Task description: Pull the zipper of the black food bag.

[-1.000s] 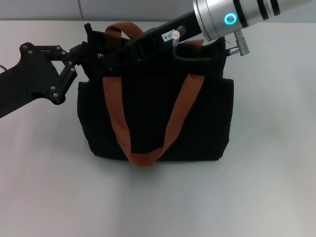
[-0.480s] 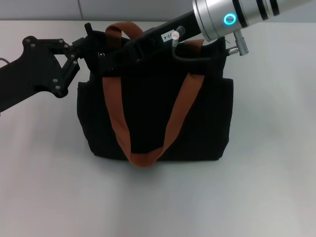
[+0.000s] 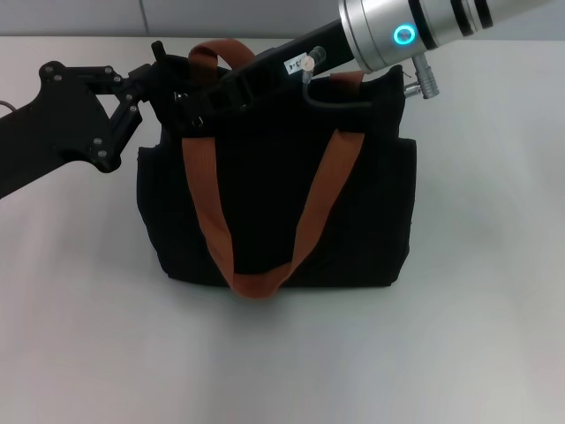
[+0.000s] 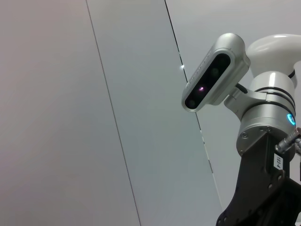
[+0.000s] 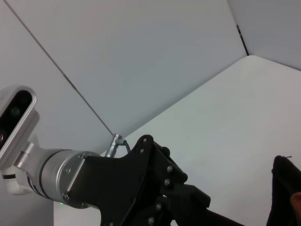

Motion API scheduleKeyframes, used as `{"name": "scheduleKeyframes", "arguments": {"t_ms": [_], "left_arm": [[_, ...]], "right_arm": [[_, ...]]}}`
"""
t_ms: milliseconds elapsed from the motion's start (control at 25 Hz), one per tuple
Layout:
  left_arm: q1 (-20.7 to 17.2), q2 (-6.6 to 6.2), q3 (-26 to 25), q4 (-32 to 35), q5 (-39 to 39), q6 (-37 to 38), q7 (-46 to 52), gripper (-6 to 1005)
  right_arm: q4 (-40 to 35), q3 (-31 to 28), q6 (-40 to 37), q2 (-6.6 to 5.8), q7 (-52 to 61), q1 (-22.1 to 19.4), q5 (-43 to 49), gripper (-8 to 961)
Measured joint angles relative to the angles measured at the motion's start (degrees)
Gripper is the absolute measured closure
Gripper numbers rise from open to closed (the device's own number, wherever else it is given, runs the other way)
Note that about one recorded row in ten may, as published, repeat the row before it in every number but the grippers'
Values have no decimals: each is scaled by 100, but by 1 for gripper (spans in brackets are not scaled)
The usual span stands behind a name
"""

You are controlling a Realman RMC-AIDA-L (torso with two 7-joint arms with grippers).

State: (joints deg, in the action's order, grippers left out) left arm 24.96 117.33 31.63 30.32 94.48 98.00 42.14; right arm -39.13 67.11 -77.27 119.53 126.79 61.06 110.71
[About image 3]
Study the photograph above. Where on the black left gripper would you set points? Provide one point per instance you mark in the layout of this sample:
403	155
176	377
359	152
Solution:
48	123

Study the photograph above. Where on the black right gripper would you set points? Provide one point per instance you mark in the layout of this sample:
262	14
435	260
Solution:
329	48

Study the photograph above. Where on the silver zipper pull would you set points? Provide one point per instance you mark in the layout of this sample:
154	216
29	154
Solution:
178	96

